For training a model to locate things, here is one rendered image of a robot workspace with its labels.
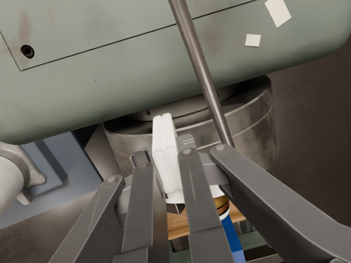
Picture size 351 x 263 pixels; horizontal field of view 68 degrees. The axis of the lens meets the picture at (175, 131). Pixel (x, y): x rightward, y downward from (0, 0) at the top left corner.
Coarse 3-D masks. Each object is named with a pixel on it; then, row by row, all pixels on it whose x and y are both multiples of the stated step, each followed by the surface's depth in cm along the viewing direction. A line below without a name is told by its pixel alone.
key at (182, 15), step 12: (168, 0) 18; (180, 0) 18; (180, 12) 19; (180, 24) 19; (192, 24) 20; (192, 36) 20; (192, 48) 20; (192, 60) 21; (204, 60) 21; (204, 72) 22; (204, 84) 23; (204, 96) 24; (216, 96) 24; (216, 108) 24; (216, 120) 25; (228, 132) 26; (228, 144) 27
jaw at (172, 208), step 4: (168, 204) 44; (172, 204) 44; (176, 204) 43; (180, 204) 44; (184, 204) 45; (168, 208) 45; (172, 208) 44; (176, 208) 44; (180, 208) 44; (168, 212) 45; (172, 212) 45; (176, 212) 44; (180, 212) 44
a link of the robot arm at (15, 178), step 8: (0, 160) 73; (8, 160) 75; (0, 168) 70; (8, 168) 73; (16, 168) 75; (0, 176) 68; (8, 176) 71; (16, 176) 74; (0, 184) 67; (8, 184) 70; (16, 184) 73; (0, 192) 66; (8, 192) 69; (16, 192) 73; (0, 200) 66; (8, 200) 70; (0, 208) 66; (0, 216) 68
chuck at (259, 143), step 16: (272, 112) 42; (256, 128) 38; (272, 128) 42; (240, 144) 37; (256, 144) 39; (272, 144) 42; (128, 160) 41; (256, 160) 40; (272, 160) 43; (176, 192) 39
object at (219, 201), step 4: (220, 196) 54; (224, 196) 54; (216, 200) 54; (220, 200) 54; (224, 200) 55; (228, 200) 57; (216, 204) 54; (220, 204) 54; (224, 204) 56; (228, 204) 57; (220, 208) 55; (224, 208) 56; (228, 208) 57; (220, 212) 55; (224, 212) 56
